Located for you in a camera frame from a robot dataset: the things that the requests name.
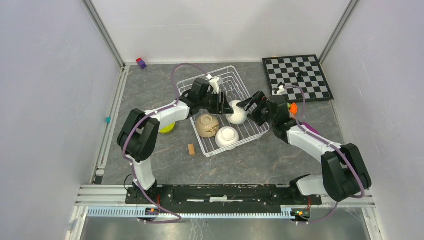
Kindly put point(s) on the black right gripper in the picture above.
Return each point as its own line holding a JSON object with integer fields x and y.
{"x": 247, "y": 104}

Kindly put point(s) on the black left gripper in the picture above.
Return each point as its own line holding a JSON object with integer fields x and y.
{"x": 222, "y": 108}

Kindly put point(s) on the white ribbed bowl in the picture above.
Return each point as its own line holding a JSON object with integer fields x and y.
{"x": 239, "y": 115}

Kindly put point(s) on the beige ceramic bowl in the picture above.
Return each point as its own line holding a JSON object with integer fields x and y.
{"x": 207, "y": 125}

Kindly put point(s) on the yellow bowl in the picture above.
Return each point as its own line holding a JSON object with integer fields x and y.
{"x": 167, "y": 129}

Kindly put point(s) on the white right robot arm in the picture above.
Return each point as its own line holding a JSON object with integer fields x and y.
{"x": 343, "y": 170}

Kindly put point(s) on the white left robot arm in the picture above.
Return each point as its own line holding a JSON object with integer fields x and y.
{"x": 139, "y": 133}

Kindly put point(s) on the white smooth bowl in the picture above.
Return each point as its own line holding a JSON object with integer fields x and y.
{"x": 227, "y": 137}

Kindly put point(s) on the orange toy block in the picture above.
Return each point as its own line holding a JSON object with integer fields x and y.
{"x": 293, "y": 108}

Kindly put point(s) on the small wooden block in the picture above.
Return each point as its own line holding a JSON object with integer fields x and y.
{"x": 191, "y": 149}

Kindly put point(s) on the magenta plastic object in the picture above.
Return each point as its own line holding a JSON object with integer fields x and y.
{"x": 309, "y": 127}

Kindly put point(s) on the black white chessboard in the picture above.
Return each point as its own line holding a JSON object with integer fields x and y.
{"x": 284, "y": 70}

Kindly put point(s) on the red purple toy block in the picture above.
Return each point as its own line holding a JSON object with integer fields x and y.
{"x": 141, "y": 63}

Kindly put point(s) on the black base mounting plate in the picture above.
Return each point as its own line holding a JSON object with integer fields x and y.
{"x": 216, "y": 199}

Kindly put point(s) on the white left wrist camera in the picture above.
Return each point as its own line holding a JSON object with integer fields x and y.
{"x": 214, "y": 83}

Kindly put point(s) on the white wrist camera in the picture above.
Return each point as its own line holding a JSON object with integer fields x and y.
{"x": 214, "y": 83}
{"x": 279, "y": 89}

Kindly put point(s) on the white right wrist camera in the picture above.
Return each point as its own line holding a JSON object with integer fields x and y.
{"x": 279, "y": 89}

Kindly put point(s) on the white wire dish rack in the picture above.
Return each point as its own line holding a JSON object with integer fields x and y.
{"x": 235, "y": 89}

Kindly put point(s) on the aluminium frame rail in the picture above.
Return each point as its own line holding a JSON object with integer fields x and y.
{"x": 79, "y": 213}

